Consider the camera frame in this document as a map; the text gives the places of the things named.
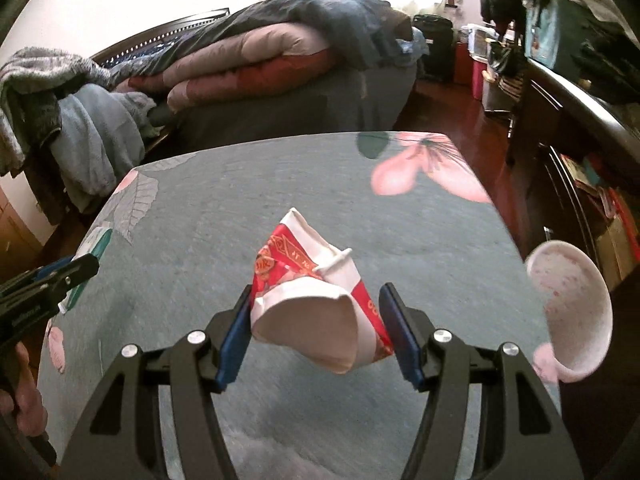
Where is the person's left hand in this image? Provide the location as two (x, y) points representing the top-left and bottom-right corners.
(0, 345), (49, 443)

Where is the dark wooden cabinet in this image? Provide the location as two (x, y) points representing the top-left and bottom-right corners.
(505, 55), (640, 311)

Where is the striped bag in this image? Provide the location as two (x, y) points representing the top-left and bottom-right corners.
(487, 40), (526, 111)

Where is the crushed red white paper cup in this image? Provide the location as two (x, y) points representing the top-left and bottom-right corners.
(249, 207), (395, 375)

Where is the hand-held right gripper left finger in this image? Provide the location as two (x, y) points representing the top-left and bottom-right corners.
(57, 284), (253, 480)

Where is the white pink speckled bowl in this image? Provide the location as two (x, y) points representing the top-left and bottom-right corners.
(525, 240), (613, 383)

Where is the row of books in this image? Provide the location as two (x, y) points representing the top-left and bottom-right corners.
(560, 152), (640, 281)

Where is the dark blue blanket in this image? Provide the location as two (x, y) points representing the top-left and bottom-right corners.
(150, 0), (431, 68)

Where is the black suitcase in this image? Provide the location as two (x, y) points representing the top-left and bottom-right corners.
(412, 14), (456, 83)

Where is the grey floral tablecloth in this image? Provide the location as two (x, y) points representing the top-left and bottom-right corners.
(36, 131), (561, 480)

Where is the light blue garment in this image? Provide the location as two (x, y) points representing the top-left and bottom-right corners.
(47, 82), (161, 211)

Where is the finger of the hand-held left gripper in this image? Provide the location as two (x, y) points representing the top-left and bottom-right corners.
(20, 253), (100, 307)

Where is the dark wooden headboard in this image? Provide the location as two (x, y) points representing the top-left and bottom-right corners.
(90, 7), (231, 66)

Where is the red storage box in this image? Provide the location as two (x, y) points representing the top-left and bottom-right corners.
(452, 40), (488, 101)

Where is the folded pink red quilt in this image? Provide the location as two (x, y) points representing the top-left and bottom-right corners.
(107, 22), (341, 111)

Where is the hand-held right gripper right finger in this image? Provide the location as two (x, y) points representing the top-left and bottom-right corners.
(378, 283), (586, 480)

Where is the white storage bin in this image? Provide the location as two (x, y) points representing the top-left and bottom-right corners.
(460, 22), (501, 61)

